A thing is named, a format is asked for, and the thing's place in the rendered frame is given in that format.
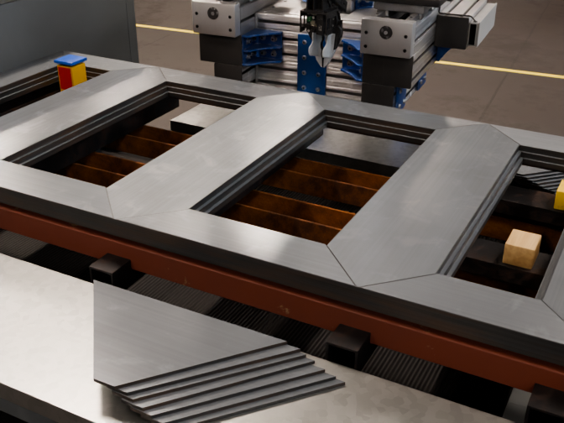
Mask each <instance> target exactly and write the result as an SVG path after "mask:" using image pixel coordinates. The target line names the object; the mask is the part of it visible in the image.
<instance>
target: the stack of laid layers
mask: <svg viewBox="0 0 564 423"><path fill-rule="evenodd" d="M58 80H59V75H58V68H57V66H56V67H54V68H51V69H48V70H45V71H42V72H40V73H38V74H35V75H33V76H29V77H27V78H24V79H22V80H20V81H16V82H14V83H11V84H9V85H6V86H3V87H0V104H1V103H3V102H6V101H9V100H11V99H14V98H15V97H19V96H22V95H23V94H26V93H28V92H31V91H34V90H36V89H39V88H40V87H43V86H47V85H49V84H51V83H53V82H56V81H58ZM166 97H176V98H180V99H185V100H189V101H194V102H202V103H206V104H212V105H216V106H220V107H229V108H233V109H238V108H240V107H241V106H243V105H245V104H246V103H248V102H250V101H252V100H253V99H254V98H256V97H248V96H244V95H238V94H234V93H229V92H224V91H216V90H211V89H206V88H201V87H196V86H187V85H183V84H178V83H174V82H168V81H166V82H164V83H162V84H160V85H157V86H155V87H153V88H151V89H149V90H147V91H145V92H143V93H140V94H138V95H137V96H135V97H132V98H130V99H128V100H127V101H125V102H121V103H119V104H117V105H116V106H114V107H111V108H109V109H107V110H106V111H103V112H100V113H98V114H97V115H95V116H93V117H90V118H88V119H86V120H84V121H82V122H80V123H78V124H76V125H74V126H72V127H70V128H67V129H65V130H63V131H61V132H59V133H57V134H55V135H53V136H51V137H48V138H46V139H44V140H42V141H40V142H38V143H36V144H34V145H31V146H29V147H27V148H26V149H23V150H21V151H19V152H17V153H16V154H12V155H10V156H8V157H7V158H5V159H2V160H5V161H7V162H11V163H15V164H18V165H24V166H27V167H29V166H31V165H34V164H36V163H38V162H40V161H41V160H43V159H46V158H48V157H50V156H51V155H53V154H56V153H58V152H60V151H61V150H63V149H66V148H67V147H69V146H71V145H72V144H75V143H77V142H79V141H81V140H82V139H84V138H87V137H89V136H91V135H93V134H94V133H97V132H99V131H101V130H103V129H104V128H107V127H109V126H111V125H113V124H114V123H117V122H119V121H121V120H123V119H124V118H127V117H129V116H131V115H133V114H135V113H136V112H139V111H141V110H143V109H145V108H146V107H148V106H150V105H152V104H154V103H156V102H158V101H160V100H162V99H164V98H166ZM326 127H330V128H339V129H343V130H347V131H353V132H357V133H365V134H370V135H374V136H379V137H383V138H391V139H396V140H400V141H405V142H410V143H414V144H423V143H424V142H425V141H426V140H427V139H428V137H429V136H430V135H431V134H432V133H433V132H434V131H435V130H433V129H429V128H420V127H415V126H410V125H405V124H401V123H392V122H387V121H382V120H378V119H372V118H368V117H359V116H354V115H350V114H345V113H340V112H332V111H327V110H324V111H322V112H321V113H319V114H318V115H317V116H315V117H314V118H312V119H311V120H310V121H309V122H308V123H306V124H305V125H303V126H302V127H301V128H299V129H297V130H296V131H295V132H293V133H292V134H291V135H290V136H289V137H287V138H285V139H284V140H283V141H281V142H280V143H279V144H277V145H275V146H274V147H273V148H272V149H271V150H269V151H268V152H267V153H265V154H264V155H262V156H261V157H259V158H258V159H256V160H255V161H254V162H253V163H252V164H250V165H249V166H247V167H246V168H245V169H243V170H242V171H240V172H239V173H237V174H236V175H235V176H233V177H232V178H231V179H230V180H228V181H227V182H225V183H224V184H223V185H221V186H220V187H218V188H217V189H216V190H214V191H213V192H212V193H211V194H209V195H208V196H206V197H205V198H204V199H202V200H201V201H199V202H198V203H196V204H195V205H194V206H193V207H192V208H190V209H192V210H196V211H199V212H205V213H208V214H212V215H214V214H215V213H216V212H218V211H219V210H220V209H222V208H223V207H224V206H225V205H226V204H227V203H229V202H230V201H232V200H233V199H234V198H235V197H237V196H238V195H240V194H241V193H242V192H243V191H245V190H246V189H247V188H249V187H250V186H251V185H252V184H253V183H255V182H256V181H257V180H259V179H260V178H261V177H263V176H264V175H266V174H267V173H268V172H269V171H271V170H272V169H273V168H274V167H275V166H276V165H278V164H279V163H281V162H282V161H283V160H285V159H286V158H287V157H289V156H290V155H291V154H293V153H294V152H295V151H296V150H297V149H299V148H300V147H301V146H302V145H304V144H305V143H307V142H308V141H309V140H311V139H312V138H313V137H315V136H316V135H317V134H318V133H319V132H320V131H322V130H323V129H324V128H326ZM522 164H524V165H533V166H537V167H541V168H547V169H551V170H559V171H564V153H558V152H554V151H549V150H544V149H536V148H531V147H526V146H521V145H520V146H519V147H518V148H517V149H516V151H515V152H514V154H513V156H512V157H511V159H510V161H509V162H508V164H507V165H506V166H505V168H504V170H503V171H502V173H501V175H500V176H499V178H498V179H497V180H496V182H495V183H494V185H493V187H492V188H491V190H490V192H489V193H488V194H487V196H486V197H485V199H484V200H483V202H482V204H481V206H480V207H479V208H478V210H477V211H476V213H475V214H474V216H473V218H472V219H471V221H470V223H468V225H467V227H466V228H465V230H464V231H463V233H462V235H461V237H460V238H459V239H458V240H457V242H456V244H455V245H454V247H453V248H452V251H451V252H450V253H449V254H448V256H447V257H446V259H445V261H444V262H443V264H442V265H441V267H440V268H439V270H438V271H437V274H444V275H447V276H450V277H454V275H455V274H456V272H457V271H458V269H459V268H460V266H461V264H462V262H463V260H464V259H465V258H466V256H467V254H468V252H469V251H470V249H471V247H472V246H473V245H474V243H475V241H476V240H477V238H478V236H479V234H480V232H481V231H482V230H483V228H484V226H485V224H486V223H487V221H488V219H489V218H490V217H491V215H492V213H493V212H494V209H495V208H496V206H497V205H498V204H499V201H500V200H501V198H502V196H503V195H504V193H505V192H506V190H507V189H508V187H509V185H510V183H511V181H512V180H513V178H514V177H515V175H516V173H517V172H518V170H519V168H520V166H521V165H522ZM0 202H1V203H4V204H7V205H10V206H16V207H18V208H22V209H24V210H27V211H31V212H36V213H38V214H42V215H45V216H47V217H53V218H56V219H59V220H62V221H65V222H70V223H73V224H76V225H79V226H83V227H88V228H90V229H93V230H97V231H99V232H104V233H108V234H111V235H113V236H117V237H120V238H125V239H128V240H131V241H134V242H137V243H142V244H145V245H149V246H151V247H155V248H159V249H163V250H165V251H169V252H172V253H177V254H179V255H183V256H186V257H189V258H192V259H197V260H200V261H203V262H206V263H209V264H215V265H217V266H220V267H223V268H226V269H231V270H235V271H238V272H241V273H244V274H249V275H252V276H255V277H258V278H261V279H266V280H269V281H272V282H275V283H278V284H282V285H286V286H289V287H292V288H296V289H298V290H303V291H307V292H310V293H312V294H316V295H321V296H324V297H327V298H330V299H333V300H338V301H341V302H344V303H348V304H350V305H353V306H358V307H362V308H364V309H368V310H371V311H376V312H378V313H382V314H385V315H388V316H393V317H396V318H399V319H402V320H405V321H410V322H414V323H416V324H419V325H422V326H428V327H430V328H434V329H437V330H439V331H443V332H448V333H451V334H454V335H457V336H460V337H465V338H468V339H471V340H474V341H477V342H482V343H485V344H488V345H491V346H495V347H500V348H503V349H505V350H509V351H511V352H515V353H520V354H523V355H525V356H529V357H532V358H537V359H540V360H543V361H547V362H549V363H554V364H557V365H561V366H563V367H564V345H562V344H560V343H556V342H551V341H547V340H545V339H541V338H538V337H533V336H530V335H526V334H524V333H520V332H515V331H511V330H509V329H505V328H502V327H499V326H494V325H490V324H488V323H484V322H481V321H476V320H473V319H469V318H466V317H463V316H458V315H455V314H452V313H448V312H445V311H440V310H437V309H434V308H430V307H427V306H424V305H419V304H416V303H413V302H409V301H406V300H401V299H398V298H394V297H392V296H388V295H383V294H380V293H377V292H373V291H371V290H365V289H362V288H358V287H356V285H355V286H352V285H347V284H344V283H341V282H337V281H335V280H331V279H326V278H322V277H320V276H316V275H313V274H308V273H305V272H301V271H299V270H295V269H290V268H287V267H284V266H280V265H278V264H272V263H269V262H266V261H263V260H259V259H256V258H251V257H248V256H245V255H241V254H239V253H233V252H230V251H227V250H224V249H220V248H215V247H212V246H209V245H205V244H203V243H198V242H194V241H191V240H188V239H184V238H179V237H176V236H173V235H169V234H167V233H163V232H158V231H155V230H152V229H148V228H146V227H140V226H137V225H134V224H131V223H127V222H122V221H119V220H114V219H113V218H110V217H105V216H101V215H98V214H95V213H92V212H88V211H83V210H80V209H77V208H74V207H71V206H65V205H62V204H59V203H56V202H53V201H47V200H44V199H41V198H38V197H35V196H30V195H26V194H23V193H20V192H17V191H11V190H9V189H5V188H2V187H0ZM563 247H564V229H563V231H562V234H561V236H560V239H559V241H558V244H557V245H556V249H555V251H554V253H553V255H552V258H551V261H550V263H549V265H548V268H547V270H546V273H545V275H544V278H543V280H542V282H541V284H540V288H539V289H538V292H537V294H536V297H535V299H537V300H542V299H543V297H544V294H545V292H546V289H547V286H548V284H549V282H550V280H551V276H552V274H553V272H554V269H555V267H556V264H557V261H558V259H559V257H560V255H561V251H562V249H563Z"/></svg>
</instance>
